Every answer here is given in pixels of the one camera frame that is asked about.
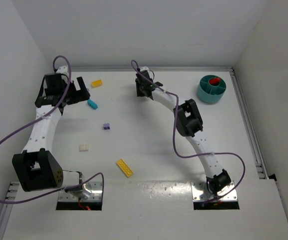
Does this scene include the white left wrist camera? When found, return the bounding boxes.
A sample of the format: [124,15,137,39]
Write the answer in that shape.
[55,65,69,76]

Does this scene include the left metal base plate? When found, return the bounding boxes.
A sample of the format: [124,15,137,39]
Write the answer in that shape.
[57,181,103,203]

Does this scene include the metal base plate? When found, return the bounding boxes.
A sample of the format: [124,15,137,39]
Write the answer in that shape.
[191,181,238,202]
[57,181,103,203]

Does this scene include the teal lego brick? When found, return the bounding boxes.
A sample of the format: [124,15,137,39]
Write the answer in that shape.
[87,99,98,110]

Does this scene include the yellow lego brick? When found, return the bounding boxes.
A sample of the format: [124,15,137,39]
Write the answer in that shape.
[91,79,103,88]

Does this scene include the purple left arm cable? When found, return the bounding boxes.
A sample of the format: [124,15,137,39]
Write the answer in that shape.
[0,55,104,205]

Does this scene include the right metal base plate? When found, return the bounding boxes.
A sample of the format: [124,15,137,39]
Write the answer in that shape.
[191,181,238,202]

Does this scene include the purple lego brick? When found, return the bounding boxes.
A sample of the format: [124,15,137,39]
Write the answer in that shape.
[103,123,110,130]

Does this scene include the long yellow lego plate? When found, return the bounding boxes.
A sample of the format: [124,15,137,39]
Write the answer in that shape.
[116,159,133,178]

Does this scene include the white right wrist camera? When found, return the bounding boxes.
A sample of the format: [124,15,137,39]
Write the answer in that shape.
[139,66,150,72]

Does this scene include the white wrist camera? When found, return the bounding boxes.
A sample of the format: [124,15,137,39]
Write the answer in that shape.
[139,66,150,72]
[55,65,69,76]

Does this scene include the teal round divided container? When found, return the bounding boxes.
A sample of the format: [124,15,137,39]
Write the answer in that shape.
[197,75,227,104]

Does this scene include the white lego brick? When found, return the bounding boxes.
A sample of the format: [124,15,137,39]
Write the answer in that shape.
[79,144,89,152]

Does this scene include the red lego brick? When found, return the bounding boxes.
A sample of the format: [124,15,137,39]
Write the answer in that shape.
[209,77,221,86]

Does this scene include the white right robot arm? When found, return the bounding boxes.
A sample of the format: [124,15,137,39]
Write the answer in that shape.
[135,68,231,196]

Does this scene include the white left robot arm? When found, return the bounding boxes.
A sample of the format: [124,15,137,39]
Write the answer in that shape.
[12,73,90,192]

